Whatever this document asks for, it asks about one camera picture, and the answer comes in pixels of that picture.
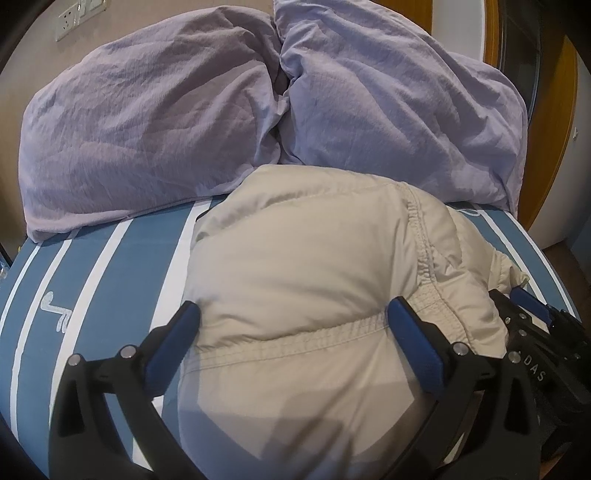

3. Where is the lilac pillow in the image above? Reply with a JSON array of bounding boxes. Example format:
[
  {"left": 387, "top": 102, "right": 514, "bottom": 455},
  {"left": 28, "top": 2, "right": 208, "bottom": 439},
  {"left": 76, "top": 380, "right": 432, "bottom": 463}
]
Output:
[
  {"left": 18, "top": 4, "right": 289, "bottom": 243},
  {"left": 272, "top": 0, "right": 529, "bottom": 215}
]

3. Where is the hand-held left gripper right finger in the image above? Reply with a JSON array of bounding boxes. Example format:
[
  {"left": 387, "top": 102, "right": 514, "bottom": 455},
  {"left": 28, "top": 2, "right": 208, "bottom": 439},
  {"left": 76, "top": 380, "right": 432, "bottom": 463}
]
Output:
[{"left": 387, "top": 296, "right": 542, "bottom": 480}]

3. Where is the beige puffer jacket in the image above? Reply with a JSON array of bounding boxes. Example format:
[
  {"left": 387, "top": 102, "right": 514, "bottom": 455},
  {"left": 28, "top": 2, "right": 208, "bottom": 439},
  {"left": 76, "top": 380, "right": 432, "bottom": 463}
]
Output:
[{"left": 178, "top": 164, "right": 532, "bottom": 480}]

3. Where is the blue white striped bed sheet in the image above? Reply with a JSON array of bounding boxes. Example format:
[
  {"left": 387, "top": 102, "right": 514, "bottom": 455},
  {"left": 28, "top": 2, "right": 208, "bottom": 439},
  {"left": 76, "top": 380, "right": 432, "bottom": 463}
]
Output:
[{"left": 0, "top": 194, "right": 578, "bottom": 480}]

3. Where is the white wall socket panel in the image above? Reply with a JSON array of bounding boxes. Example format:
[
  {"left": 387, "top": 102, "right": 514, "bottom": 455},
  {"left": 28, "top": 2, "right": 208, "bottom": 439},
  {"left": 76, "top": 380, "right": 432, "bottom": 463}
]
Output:
[{"left": 55, "top": 0, "right": 110, "bottom": 42}]

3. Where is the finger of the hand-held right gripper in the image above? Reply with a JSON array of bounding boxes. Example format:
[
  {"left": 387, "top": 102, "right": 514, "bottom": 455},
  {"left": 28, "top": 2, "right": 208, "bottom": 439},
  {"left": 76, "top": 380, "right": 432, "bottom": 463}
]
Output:
[{"left": 488, "top": 286, "right": 556, "bottom": 334}]

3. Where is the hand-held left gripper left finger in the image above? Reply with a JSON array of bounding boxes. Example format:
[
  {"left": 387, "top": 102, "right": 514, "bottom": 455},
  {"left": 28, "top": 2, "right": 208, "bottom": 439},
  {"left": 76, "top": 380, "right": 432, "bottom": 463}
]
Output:
[{"left": 48, "top": 300, "right": 205, "bottom": 480}]

